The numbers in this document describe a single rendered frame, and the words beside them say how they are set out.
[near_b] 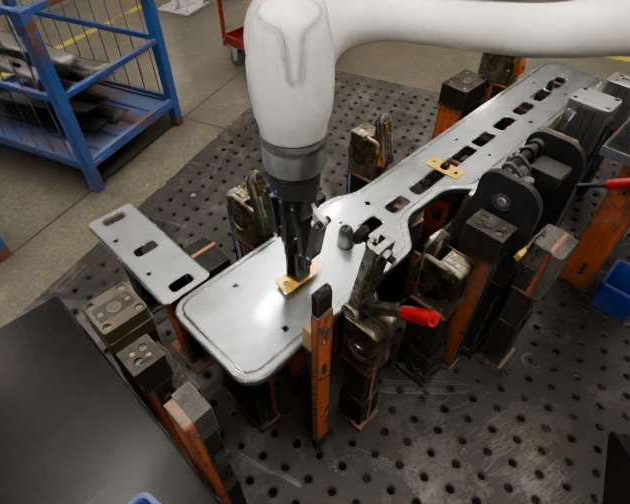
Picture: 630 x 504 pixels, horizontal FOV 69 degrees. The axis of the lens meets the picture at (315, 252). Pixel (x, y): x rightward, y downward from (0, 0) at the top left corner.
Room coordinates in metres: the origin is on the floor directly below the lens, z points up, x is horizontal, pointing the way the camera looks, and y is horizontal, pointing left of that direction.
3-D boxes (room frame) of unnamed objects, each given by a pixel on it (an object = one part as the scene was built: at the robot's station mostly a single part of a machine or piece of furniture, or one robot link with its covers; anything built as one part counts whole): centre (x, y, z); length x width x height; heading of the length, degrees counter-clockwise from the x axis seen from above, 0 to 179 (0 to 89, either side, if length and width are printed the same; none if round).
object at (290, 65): (0.55, 0.03, 1.39); 0.13 x 0.11 x 0.16; 8
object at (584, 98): (0.98, -0.65, 0.90); 0.13 x 0.10 x 0.41; 45
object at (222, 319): (0.88, -0.31, 1.00); 1.38 x 0.22 x 0.02; 135
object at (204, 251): (0.61, 0.21, 0.84); 0.11 x 0.10 x 0.28; 45
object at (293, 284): (0.53, 0.03, 1.02); 0.08 x 0.04 x 0.01; 135
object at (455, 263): (0.52, -0.23, 0.88); 0.11 x 0.09 x 0.37; 45
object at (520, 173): (0.65, -0.37, 0.94); 0.18 x 0.13 x 0.49; 135
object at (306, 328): (0.39, 0.00, 0.88); 0.04 x 0.04 x 0.36; 45
